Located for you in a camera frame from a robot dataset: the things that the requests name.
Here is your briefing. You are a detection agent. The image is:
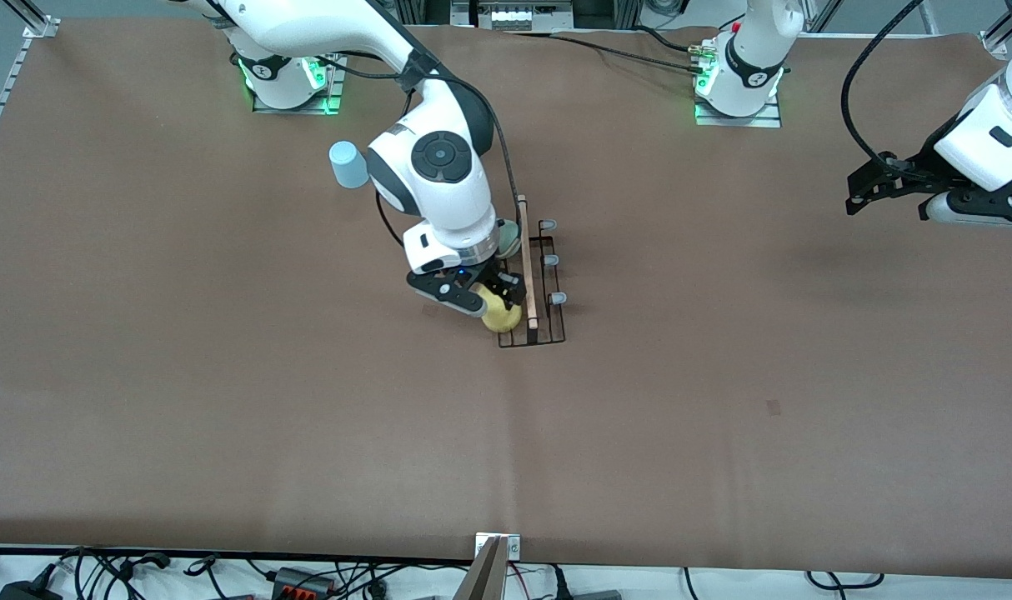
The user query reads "aluminium strut with bracket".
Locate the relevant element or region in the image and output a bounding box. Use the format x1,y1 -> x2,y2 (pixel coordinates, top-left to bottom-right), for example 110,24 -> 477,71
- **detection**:
979,7 -> 1012,57

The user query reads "short black base cable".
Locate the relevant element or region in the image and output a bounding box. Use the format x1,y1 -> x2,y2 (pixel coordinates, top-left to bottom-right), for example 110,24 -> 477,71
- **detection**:
631,23 -> 707,55

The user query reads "black looped cable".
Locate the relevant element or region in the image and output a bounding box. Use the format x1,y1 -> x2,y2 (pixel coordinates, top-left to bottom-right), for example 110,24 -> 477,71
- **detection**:
806,570 -> 886,590

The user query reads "light blue plastic cup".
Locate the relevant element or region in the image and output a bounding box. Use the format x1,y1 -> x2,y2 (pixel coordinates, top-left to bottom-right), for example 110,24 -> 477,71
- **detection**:
329,140 -> 370,190

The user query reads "black wire cup holder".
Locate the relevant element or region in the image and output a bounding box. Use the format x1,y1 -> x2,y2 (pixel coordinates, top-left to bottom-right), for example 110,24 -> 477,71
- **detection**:
498,195 -> 568,349

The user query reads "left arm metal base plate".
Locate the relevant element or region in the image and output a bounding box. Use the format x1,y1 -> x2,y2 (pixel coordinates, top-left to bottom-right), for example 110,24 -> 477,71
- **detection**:
694,37 -> 784,128

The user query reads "yellow plastic cup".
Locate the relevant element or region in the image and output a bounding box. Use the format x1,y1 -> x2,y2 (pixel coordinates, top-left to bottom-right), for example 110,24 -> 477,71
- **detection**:
479,283 -> 524,333

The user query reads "black box with orange connectors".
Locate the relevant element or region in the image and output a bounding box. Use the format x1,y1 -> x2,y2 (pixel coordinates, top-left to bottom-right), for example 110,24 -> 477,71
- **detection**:
271,567 -> 338,598

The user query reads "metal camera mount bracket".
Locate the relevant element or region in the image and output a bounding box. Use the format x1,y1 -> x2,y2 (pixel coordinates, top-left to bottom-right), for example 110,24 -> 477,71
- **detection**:
454,532 -> 522,600

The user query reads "long black base cable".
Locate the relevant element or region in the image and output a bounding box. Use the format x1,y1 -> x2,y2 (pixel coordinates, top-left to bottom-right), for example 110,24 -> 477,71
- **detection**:
548,32 -> 707,78

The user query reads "brown table cover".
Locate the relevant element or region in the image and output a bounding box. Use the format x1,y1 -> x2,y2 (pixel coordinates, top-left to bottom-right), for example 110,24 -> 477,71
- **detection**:
0,17 -> 1012,582

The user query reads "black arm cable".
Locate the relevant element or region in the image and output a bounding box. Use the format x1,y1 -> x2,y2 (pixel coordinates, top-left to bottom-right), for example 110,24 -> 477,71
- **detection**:
840,0 -> 925,172
318,50 -> 524,251

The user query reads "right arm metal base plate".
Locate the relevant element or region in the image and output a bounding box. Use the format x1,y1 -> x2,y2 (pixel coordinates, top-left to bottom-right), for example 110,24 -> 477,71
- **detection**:
252,23 -> 346,116

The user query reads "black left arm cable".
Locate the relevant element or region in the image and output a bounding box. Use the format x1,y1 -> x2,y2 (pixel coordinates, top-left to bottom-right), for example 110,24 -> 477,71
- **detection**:
840,0 -> 925,172

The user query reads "white power strip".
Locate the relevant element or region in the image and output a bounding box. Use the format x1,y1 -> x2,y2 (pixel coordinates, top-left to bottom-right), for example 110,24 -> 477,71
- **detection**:
477,0 -> 575,32

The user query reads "black cable bundle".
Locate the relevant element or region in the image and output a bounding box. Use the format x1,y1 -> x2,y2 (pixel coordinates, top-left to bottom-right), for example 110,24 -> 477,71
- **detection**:
0,546 -> 473,600

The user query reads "black power adapter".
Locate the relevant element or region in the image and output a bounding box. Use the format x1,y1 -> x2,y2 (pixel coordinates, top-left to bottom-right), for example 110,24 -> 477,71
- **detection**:
0,579 -> 61,600

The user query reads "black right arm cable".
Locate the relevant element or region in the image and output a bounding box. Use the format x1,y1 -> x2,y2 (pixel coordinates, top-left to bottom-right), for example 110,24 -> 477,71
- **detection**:
318,50 -> 524,251

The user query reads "pale green plastic cup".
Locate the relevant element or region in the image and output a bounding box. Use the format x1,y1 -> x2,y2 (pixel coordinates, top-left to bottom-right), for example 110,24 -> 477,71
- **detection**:
494,218 -> 524,261

